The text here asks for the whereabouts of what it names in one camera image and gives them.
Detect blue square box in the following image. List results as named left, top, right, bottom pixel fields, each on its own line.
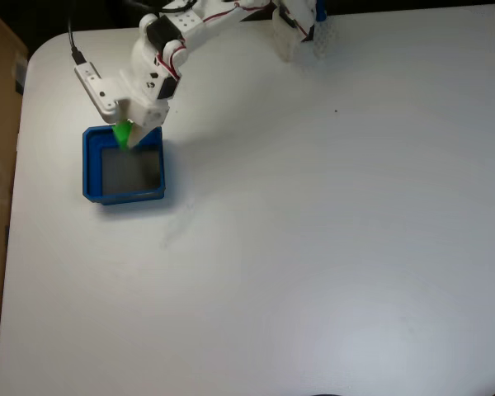
left=81, top=125, right=167, bottom=206

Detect red and white servo wires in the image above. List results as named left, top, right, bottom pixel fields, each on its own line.
left=154, top=0, right=273, bottom=80

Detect silver bar camera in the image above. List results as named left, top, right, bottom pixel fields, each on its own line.
left=73, top=61, right=121, bottom=125

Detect green cube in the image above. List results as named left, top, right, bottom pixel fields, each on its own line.
left=111, top=119, right=135, bottom=156

